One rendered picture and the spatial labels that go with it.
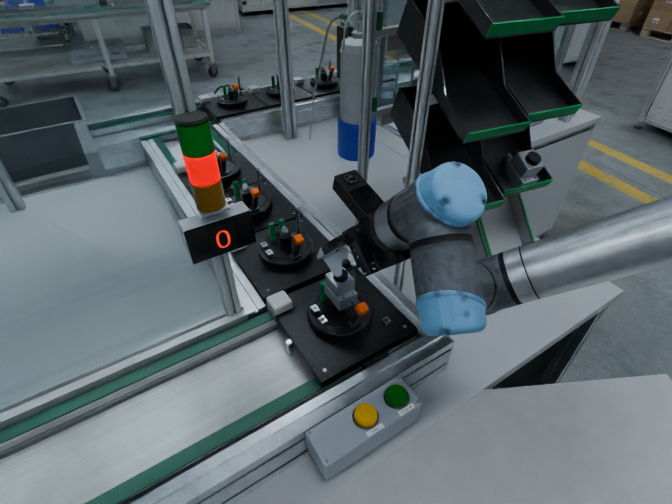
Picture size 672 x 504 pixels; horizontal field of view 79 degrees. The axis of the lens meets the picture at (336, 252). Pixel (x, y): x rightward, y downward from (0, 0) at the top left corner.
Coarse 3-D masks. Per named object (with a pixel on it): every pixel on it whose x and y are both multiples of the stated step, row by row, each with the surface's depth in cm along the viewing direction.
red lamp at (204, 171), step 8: (184, 160) 63; (192, 160) 62; (200, 160) 62; (208, 160) 63; (216, 160) 65; (192, 168) 63; (200, 168) 63; (208, 168) 64; (216, 168) 65; (192, 176) 64; (200, 176) 64; (208, 176) 64; (216, 176) 65; (192, 184) 65; (200, 184) 65; (208, 184) 65
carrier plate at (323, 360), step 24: (312, 288) 95; (360, 288) 95; (288, 312) 90; (384, 312) 90; (288, 336) 85; (312, 336) 85; (360, 336) 85; (384, 336) 85; (408, 336) 86; (312, 360) 80; (336, 360) 80; (360, 360) 80
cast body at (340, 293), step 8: (344, 272) 81; (328, 280) 82; (336, 280) 81; (344, 280) 81; (352, 280) 81; (328, 288) 84; (336, 288) 80; (344, 288) 81; (352, 288) 83; (328, 296) 85; (336, 296) 81; (344, 296) 82; (352, 296) 82; (336, 304) 83; (344, 304) 82; (352, 304) 84
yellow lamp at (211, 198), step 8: (216, 184) 66; (192, 192) 67; (200, 192) 66; (208, 192) 66; (216, 192) 67; (200, 200) 67; (208, 200) 67; (216, 200) 67; (224, 200) 69; (200, 208) 68; (208, 208) 68; (216, 208) 68
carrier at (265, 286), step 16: (272, 224) 103; (288, 224) 115; (304, 224) 115; (256, 240) 109; (272, 240) 106; (288, 240) 102; (304, 240) 106; (320, 240) 109; (240, 256) 104; (256, 256) 104; (272, 256) 100; (288, 256) 101; (304, 256) 101; (256, 272) 100; (272, 272) 100; (288, 272) 100; (304, 272) 100; (320, 272) 100; (256, 288) 96; (272, 288) 95; (288, 288) 96
